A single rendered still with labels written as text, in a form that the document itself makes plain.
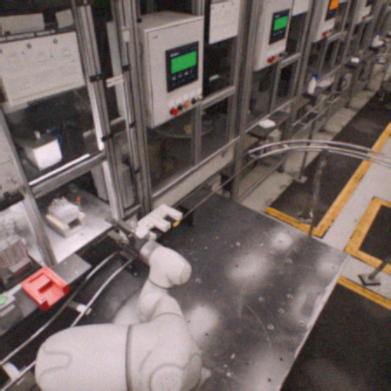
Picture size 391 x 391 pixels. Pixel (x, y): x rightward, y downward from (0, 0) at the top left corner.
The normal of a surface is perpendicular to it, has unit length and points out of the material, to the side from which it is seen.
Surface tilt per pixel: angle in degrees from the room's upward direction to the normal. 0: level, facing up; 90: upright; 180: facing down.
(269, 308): 0
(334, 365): 0
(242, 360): 0
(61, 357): 24
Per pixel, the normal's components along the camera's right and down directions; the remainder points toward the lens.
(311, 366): 0.01, -0.79
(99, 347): 0.02, -0.64
